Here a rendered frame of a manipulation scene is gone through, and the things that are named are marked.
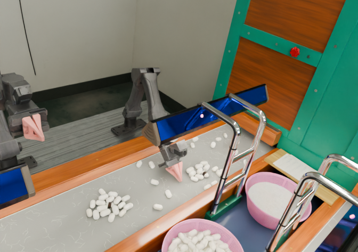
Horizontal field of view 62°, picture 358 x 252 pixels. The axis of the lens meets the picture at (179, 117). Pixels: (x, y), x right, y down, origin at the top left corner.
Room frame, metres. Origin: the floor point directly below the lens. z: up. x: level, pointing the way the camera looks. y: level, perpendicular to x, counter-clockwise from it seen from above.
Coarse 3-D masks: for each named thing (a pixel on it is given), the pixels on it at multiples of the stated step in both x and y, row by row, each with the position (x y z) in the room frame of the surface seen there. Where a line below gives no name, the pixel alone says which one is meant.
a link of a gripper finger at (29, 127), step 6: (24, 120) 0.64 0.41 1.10; (30, 120) 0.65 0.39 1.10; (24, 126) 0.64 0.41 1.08; (30, 126) 0.63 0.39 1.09; (36, 126) 0.64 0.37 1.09; (42, 126) 0.69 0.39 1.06; (48, 126) 0.70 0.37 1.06; (24, 132) 0.64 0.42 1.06; (30, 132) 0.65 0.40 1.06; (36, 132) 0.63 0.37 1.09; (30, 138) 0.64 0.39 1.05; (36, 138) 0.63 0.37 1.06; (42, 138) 0.61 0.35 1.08
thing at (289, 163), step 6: (288, 156) 1.17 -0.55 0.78; (276, 162) 1.11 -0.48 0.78; (282, 162) 1.11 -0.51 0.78; (288, 162) 1.12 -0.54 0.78; (294, 162) 1.13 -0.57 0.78; (300, 162) 1.14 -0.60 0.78; (282, 168) 1.07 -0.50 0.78; (288, 168) 1.08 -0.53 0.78; (294, 168) 1.09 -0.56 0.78; (300, 168) 1.09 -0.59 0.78; (306, 168) 1.10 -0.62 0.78; (312, 168) 1.11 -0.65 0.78; (294, 174) 1.04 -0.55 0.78; (300, 174) 1.05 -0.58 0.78
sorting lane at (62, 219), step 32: (224, 128) 1.38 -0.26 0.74; (160, 160) 1.02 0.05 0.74; (192, 160) 1.06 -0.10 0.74; (224, 160) 1.10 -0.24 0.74; (64, 192) 0.74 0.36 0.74; (96, 192) 0.77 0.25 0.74; (128, 192) 0.80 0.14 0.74; (160, 192) 0.83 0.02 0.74; (192, 192) 0.86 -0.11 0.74; (0, 224) 0.57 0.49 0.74; (32, 224) 0.59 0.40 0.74; (64, 224) 0.61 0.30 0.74; (96, 224) 0.64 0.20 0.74; (128, 224) 0.66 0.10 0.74
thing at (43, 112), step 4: (40, 108) 0.71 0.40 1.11; (44, 108) 0.71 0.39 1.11; (24, 112) 0.67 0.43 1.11; (32, 112) 0.69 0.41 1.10; (36, 112) 0.69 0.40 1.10; (40, 112) 0.70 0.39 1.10; (44, 112) 0.71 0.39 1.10; (40, 116) 0.70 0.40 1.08; (44, 116) 0.71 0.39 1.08; (8, 120) 0.64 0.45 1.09; (12, 128) 0.64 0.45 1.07; (16, 128) 0.65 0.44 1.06; (20, 128) 0.66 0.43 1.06; (12, 132) 0.64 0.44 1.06; (16, 132) 0.65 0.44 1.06; (20, 132) 0.65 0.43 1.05; (12, 136) 0.63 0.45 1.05
